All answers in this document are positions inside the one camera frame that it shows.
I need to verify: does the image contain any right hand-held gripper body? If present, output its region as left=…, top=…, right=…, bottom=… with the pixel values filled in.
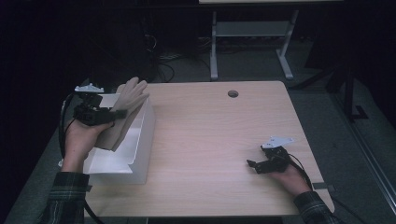
left=255, top=135, right=295, bottom=175

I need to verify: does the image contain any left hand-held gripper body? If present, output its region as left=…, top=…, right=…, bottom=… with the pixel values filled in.
left=73, top=82, right=110, bottom=127

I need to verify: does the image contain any white box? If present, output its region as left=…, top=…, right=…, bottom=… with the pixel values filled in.
left=58, top=91, right=156, bottom=185

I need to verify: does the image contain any person's right hand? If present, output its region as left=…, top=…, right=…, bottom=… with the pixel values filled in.
left=268, top=163, right=312, bottom=197

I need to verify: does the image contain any person's left hand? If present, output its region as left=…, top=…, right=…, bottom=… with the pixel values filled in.
left=60, top=119, right=115, bottom=174

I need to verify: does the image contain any black tape strip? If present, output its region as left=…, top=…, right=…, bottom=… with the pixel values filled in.
left=311, top=182, right=336, bottom=192

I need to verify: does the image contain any dark metal stand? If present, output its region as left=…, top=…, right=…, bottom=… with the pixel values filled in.
left=289, top=60, right=370, bottom=123

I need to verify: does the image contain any grey metal table stand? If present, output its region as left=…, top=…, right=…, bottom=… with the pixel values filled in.
left=209, top=9, right=301, bottom=82

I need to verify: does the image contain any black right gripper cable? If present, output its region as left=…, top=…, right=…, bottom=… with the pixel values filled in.
left=287, top=153, right=314, bottom=190

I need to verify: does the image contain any tangle of black floor cables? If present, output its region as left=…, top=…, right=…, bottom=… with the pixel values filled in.
left=143, top=32, right=213, bottom=84

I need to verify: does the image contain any thin black floor cable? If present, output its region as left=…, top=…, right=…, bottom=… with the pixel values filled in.
left=330, top=195, right=362, bottom=219

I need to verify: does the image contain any metal floor rail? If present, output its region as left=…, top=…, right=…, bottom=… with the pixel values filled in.
left=329, top=91, right=396, bottom=217

